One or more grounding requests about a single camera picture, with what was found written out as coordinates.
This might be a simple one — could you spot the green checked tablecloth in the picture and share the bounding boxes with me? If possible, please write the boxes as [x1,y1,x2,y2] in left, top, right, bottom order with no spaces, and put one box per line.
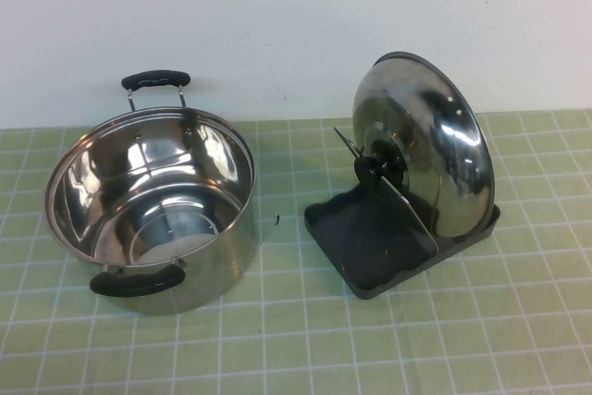
[0,108,592,395]

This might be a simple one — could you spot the stainless steel pot black handles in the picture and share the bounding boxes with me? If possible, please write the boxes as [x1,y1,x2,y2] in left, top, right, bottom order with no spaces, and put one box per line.
[43,69,258,315]

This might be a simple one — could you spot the dark grey wire lid rack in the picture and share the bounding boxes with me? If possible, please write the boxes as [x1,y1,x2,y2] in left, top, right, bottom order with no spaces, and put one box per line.
[303,126,503,308]

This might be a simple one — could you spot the stainless steel lid black knob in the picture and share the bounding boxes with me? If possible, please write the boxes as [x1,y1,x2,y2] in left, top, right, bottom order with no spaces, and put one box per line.
[348,50,497,249]

